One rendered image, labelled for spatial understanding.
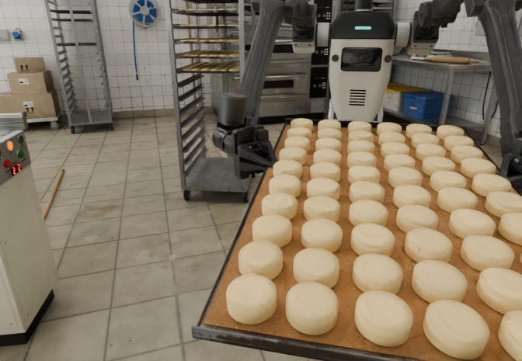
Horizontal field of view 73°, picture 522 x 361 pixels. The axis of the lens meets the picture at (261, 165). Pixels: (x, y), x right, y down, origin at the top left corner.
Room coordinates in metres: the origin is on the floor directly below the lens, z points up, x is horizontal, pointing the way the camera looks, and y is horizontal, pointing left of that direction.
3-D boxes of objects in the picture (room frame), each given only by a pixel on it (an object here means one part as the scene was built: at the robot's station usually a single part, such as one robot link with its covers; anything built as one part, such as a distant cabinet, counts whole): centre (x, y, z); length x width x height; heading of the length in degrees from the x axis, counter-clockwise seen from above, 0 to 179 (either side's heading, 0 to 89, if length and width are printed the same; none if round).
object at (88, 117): (4.55, 2.21, 0.93); 0.64 x 0.51 x 1.78; 20
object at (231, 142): (0.69, 0.04, 0.98); 0.07 x 0.07 x 0.10; 33
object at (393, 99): (4.71, -1.89, 0.36); 0.47 x 0.38 x 0.26; 107
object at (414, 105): (4.28, -2.02, 0.36); 0.47 x 0.38 x 0.26; 109
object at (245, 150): (0.63, 0.00, 0.97); 0.09 x 0.07 x 0.07; 33
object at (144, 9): (5.12, 1.56, 1.10); 0.41 x 0.17 x 1.10; 107
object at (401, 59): (4.56, -1.93, 0.49); 1.90 x 0.72 x 0.98; 17
